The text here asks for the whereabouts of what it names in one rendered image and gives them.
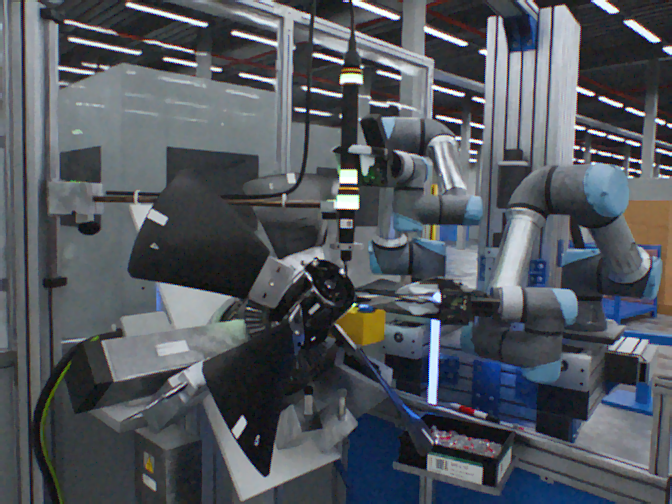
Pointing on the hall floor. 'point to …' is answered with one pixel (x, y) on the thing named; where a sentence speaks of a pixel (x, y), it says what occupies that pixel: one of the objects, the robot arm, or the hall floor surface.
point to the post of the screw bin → (427, 490)
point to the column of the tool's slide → (34, 249)
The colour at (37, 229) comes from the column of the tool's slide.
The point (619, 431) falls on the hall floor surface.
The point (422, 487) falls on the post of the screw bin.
